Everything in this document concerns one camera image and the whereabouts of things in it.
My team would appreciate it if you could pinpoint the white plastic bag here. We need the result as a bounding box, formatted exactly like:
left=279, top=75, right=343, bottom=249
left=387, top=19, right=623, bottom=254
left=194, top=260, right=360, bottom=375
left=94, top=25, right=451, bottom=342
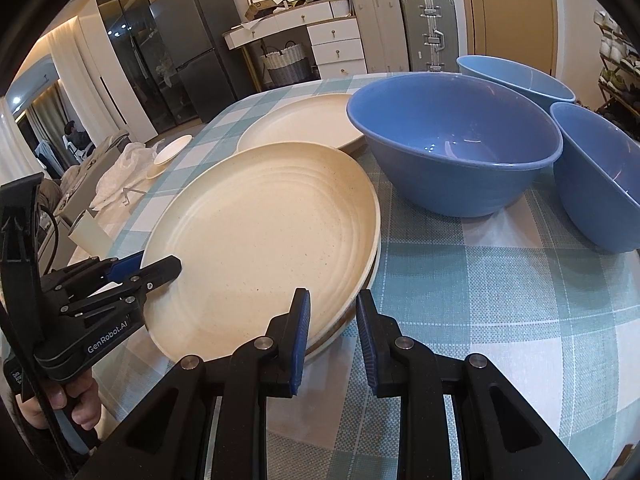
left=90, top=142, right=166, bottom=211

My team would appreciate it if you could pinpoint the teal checked tablecloth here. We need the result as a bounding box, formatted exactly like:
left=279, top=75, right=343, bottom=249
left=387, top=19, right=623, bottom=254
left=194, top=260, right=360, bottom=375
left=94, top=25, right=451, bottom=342
left=65, top=72, right=640, bottom=480

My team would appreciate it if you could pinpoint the small white plate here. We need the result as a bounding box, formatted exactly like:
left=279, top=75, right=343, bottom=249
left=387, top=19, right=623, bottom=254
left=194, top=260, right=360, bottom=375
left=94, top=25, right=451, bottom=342
left=152, top=135, right=193, bottom=166

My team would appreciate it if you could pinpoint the shoe rack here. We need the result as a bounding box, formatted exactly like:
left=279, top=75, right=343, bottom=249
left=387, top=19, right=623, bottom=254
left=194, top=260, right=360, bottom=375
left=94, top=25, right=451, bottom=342
left=592, top=10, right=640, bottom=111

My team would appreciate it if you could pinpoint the silver suitcase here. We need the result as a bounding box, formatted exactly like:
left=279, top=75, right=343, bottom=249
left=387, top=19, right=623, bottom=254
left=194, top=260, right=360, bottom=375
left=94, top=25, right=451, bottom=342
left=400, top=0, right=460, bottom=73

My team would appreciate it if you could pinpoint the grey refrigerator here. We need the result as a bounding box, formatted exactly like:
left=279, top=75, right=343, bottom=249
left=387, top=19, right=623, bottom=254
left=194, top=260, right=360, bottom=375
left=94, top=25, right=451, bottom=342
left=149, top=0, right=238, bottom=123

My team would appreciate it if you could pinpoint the person's left hand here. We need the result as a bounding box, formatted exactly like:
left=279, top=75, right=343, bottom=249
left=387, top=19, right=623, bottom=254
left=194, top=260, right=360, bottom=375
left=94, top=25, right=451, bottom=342
left=22, top=375, right=101, bottom=448

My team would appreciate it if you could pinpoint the blue bowl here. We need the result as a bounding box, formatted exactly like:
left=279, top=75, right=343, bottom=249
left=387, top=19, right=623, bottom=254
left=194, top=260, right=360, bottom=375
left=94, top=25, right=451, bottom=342
left=456, top=55, right=577, bottom=111
left=346, top=74, right=563, bottom=218
left=549, top=101, right=640, bottom=253

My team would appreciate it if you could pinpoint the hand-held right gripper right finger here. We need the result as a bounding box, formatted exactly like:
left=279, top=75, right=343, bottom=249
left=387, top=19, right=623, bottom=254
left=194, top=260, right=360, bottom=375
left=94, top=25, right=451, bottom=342
left=354, top=291, right=591, bottom=480

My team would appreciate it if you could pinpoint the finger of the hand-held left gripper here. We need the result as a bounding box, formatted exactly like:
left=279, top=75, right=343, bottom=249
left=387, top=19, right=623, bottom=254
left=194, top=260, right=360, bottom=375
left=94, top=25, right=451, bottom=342
left=45, top=254, right=143, bottom=291
left=60, top=255, right=182, bottom=317

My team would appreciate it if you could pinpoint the white vanity desk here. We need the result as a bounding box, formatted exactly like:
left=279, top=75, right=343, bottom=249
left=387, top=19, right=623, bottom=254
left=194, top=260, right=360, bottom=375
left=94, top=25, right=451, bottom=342
left=222, top=0, right=368, bottom=81

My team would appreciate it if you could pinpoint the beige cardboard piece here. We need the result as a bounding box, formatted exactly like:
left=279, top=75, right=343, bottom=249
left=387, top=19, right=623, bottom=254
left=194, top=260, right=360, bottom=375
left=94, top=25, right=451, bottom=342
left=70, top=210, right=121, bottom=257

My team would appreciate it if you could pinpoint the dark glass cabinet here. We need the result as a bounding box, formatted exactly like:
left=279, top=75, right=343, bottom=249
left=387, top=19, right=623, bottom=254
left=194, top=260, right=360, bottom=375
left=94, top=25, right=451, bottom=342
left=95, top=0, right=161, bottom=136

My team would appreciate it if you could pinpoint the beige suitcase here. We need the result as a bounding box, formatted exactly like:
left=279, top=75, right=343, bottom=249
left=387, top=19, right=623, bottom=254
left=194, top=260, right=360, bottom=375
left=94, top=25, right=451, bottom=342
left=351, top=0, right=408, bottom=73

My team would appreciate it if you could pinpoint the woven basket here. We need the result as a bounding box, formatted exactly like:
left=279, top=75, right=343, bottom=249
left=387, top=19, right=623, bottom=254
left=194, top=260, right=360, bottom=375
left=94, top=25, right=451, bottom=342
left=261, top=42, right=307, bottom=86

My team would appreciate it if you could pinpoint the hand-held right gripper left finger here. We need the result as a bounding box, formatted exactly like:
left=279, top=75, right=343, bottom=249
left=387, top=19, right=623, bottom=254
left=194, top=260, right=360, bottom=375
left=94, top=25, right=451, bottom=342
left=87, top=287, right=312, bottom=480

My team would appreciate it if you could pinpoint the flat cardboard box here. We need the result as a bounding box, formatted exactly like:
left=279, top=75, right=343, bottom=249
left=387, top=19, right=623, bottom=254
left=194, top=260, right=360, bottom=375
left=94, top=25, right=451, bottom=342
left=245, top=0, right=281, bottom=22

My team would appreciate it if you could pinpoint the wooden door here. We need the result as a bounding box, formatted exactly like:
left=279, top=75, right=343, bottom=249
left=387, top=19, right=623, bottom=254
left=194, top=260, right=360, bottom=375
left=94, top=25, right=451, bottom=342
left=462, top=0, right=558, bottom=78

